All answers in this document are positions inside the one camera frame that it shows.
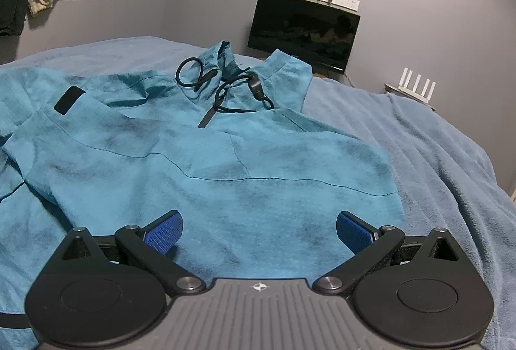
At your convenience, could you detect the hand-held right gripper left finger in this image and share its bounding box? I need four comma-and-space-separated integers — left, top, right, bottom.
60, 210, 207, 294

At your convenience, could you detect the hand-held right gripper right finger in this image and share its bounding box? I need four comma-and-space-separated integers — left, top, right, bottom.
312, 211, 464, 294

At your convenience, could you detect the teal hoodie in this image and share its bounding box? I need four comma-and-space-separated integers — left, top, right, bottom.
0, 40, 406, 335

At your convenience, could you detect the light blue blanket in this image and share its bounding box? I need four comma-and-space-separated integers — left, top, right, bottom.
0, 36, 516, 350

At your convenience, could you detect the black monitor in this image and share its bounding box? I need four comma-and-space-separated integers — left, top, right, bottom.
247, 0, 361, 74

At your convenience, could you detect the black cloth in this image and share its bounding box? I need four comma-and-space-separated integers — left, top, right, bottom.
0, 0, 29, 37

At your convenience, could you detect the white wall socket panel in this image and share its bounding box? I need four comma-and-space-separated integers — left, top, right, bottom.
314, 0, 360, 11

